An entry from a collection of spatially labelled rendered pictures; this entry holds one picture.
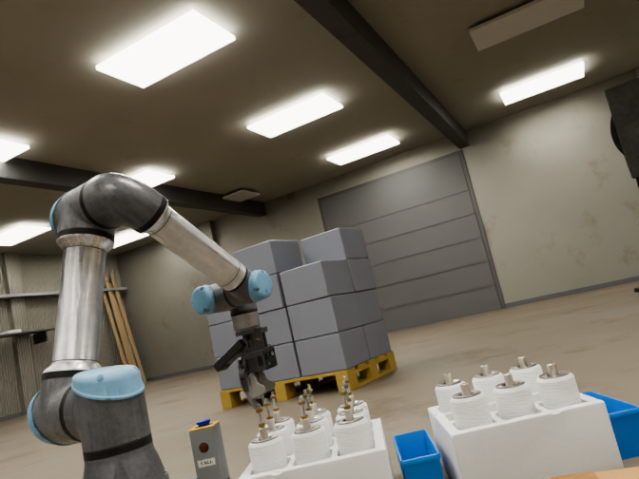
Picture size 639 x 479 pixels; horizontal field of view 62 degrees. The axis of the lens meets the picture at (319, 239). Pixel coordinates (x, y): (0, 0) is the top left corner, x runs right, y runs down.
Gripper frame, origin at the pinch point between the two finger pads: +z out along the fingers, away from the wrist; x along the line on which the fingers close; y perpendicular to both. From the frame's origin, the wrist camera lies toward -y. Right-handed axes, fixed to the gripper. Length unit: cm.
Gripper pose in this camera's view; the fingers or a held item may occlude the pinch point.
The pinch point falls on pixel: (256, 403)
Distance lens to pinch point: 152.5
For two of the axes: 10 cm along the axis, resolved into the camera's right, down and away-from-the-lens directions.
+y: 9.0, -2.6, -3.6
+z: 2.2, 9.6, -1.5
